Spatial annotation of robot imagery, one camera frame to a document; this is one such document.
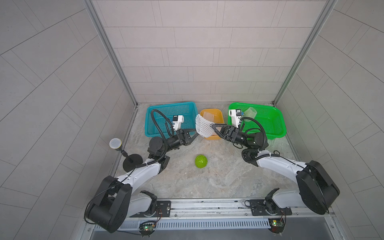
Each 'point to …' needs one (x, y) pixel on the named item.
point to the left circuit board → (147, 228)
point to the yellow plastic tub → (216, 115)
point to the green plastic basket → (271, 118)
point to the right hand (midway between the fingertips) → (214, 132)
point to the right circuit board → (276, 225)
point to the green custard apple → (201, 161)
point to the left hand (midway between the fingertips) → (201, 135)
